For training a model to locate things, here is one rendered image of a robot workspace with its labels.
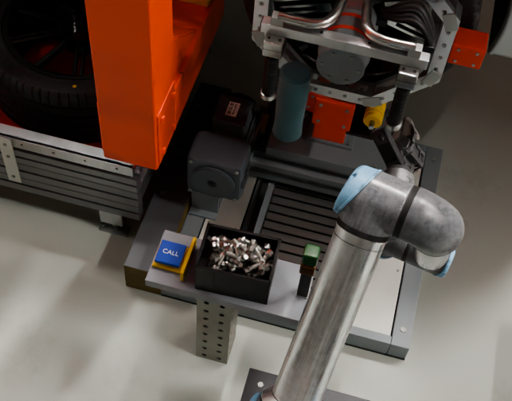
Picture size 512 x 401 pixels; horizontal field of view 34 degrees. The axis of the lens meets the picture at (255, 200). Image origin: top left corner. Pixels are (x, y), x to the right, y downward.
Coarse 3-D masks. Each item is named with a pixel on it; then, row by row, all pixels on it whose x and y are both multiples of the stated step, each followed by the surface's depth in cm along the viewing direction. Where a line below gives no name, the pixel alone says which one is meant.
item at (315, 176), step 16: (272, 112) 303; (256, 144) 291; (256, 160) 290; (272, 160) 291; (256, 176) 293; (272, 176) 291; (288, 176) 288; (304, 176) 286; (320, 176) 288; (336, 176) 289; (320, 192) 291; (336, 192) 288
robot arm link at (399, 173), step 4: (392, 168) 225; (396, 168) 225; (400, 168) 225; (384, 172) 227; (388, 172) 225; (392, 172) 224; (396, 172) 224; (400, 172) 224; (404, 172) 224; (408, 172) 225; (396, 176) 223; (400, 176) 223; (404, 176) 223; (408, 176) 224; (412, 176) 225; (404, 180) 223; (408, 180) 224; (412, 180) 224
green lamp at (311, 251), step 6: (306, 246) 210; (312, 246) 210; (318, 246) 210; (306, 252) 209; (312, 252) 209; (318, 252) 209; (306, 258) 209; (312, 258) 208; (318, 258) 208; (312, 264) 210
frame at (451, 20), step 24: (264, 0) 228; (432, 0) 214; (456, 0) 218; (456, 24) 218; (288, 48) 246; (312, 72) 251; (432, 72) 232; (336, 96) 250; (360, 96) 247; (384, 96) 245
